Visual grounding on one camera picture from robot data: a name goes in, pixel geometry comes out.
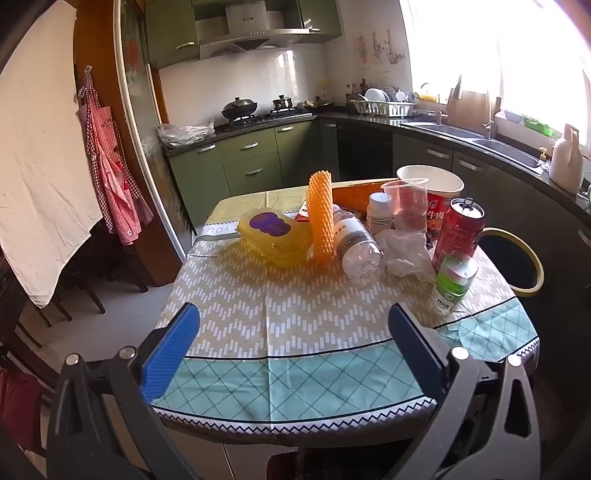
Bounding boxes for orange foam net sleeve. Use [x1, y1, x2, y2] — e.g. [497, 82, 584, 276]
[307, 171, 334, 264]

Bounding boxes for red instant noodle cup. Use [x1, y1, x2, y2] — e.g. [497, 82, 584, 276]
[396, 165, 464, 236]

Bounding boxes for steel range hood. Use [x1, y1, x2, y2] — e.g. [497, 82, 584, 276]
[194, 0, 324, 61]

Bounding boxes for clear plastic bag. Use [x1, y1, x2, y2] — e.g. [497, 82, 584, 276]
[157, 121, 215, 148]

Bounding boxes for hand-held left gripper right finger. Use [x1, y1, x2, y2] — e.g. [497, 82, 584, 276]
[388, 302, 541, 480]

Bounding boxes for small green white bottle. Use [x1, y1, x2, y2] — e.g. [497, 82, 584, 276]
[431, 253, 479, 315]

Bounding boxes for green lower kitchen cabinets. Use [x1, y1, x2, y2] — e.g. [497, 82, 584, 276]
[166, 117, 591, 296]

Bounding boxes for white dish rack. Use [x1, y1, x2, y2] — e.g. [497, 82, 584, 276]
[348, 99, 416, 117]

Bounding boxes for green upper kitchen cabinets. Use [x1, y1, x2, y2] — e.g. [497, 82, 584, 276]
[145, 0, 345, 70]

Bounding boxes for white plastic jug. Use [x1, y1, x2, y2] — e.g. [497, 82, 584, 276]
[549, 124, 585, 195]

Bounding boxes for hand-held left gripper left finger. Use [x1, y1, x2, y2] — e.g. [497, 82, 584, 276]
[46, 302, 201, 480]

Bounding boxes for red checkered apron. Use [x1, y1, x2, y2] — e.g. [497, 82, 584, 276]
[76, 65, 154, 245]

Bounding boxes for yellow plastic container purple label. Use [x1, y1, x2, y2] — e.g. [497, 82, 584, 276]
[235, 208, 315, 268]

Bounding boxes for black wok with lid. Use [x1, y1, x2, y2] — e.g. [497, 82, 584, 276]
[222, 96, 259, 121]

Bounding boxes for clear plastic wrap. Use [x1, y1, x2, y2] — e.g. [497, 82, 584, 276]
[375, 228, 437, 283]

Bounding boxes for white pill bottle grey cap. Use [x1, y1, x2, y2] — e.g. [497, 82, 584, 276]
[367, 191, 393, 236]

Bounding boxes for clear plastic bottle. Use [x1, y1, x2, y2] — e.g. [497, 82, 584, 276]
[331, 205, 384, 283]

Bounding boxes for white hanging cloth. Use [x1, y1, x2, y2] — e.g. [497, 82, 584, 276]
[0, 0, 103, 309]

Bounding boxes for red soda can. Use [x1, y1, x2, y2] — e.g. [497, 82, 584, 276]
[431, 198, 486, 273]

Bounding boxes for yellow rimmed trash bin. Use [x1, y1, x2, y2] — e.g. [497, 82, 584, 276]
[478, 227, 544, 296]

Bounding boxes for wooden cutting board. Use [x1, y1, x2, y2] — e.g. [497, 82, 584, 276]
[445, 90, 502, 127]

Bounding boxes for gas stove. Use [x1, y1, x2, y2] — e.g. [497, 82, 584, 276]
[226, 110, 315, 129]

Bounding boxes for white sheer curtain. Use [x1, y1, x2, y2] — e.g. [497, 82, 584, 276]
[402, 0, 591, 139]

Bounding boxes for dark wooden chair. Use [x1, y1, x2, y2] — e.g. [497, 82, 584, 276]
[0, 254, 107, 356]

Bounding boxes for steel double sink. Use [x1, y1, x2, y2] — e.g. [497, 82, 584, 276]
[402, 121, 546, 172]

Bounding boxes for orange printed box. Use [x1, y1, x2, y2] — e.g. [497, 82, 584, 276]
[332, 178, 400, 210]

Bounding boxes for green plastic basin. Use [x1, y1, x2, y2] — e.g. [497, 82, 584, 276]
[522, 115, 555, 137]

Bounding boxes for patterned zigzag tablecloth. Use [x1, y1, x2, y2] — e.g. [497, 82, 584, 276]
[152, 178, 541, 435]

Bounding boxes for clear plastic cup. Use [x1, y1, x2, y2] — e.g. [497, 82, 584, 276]
[381, 178, 430, 234]

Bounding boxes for green kitchen cabinets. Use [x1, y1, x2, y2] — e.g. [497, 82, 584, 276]
[145, 0, 345, 70]
[166, 117, 591, 296]

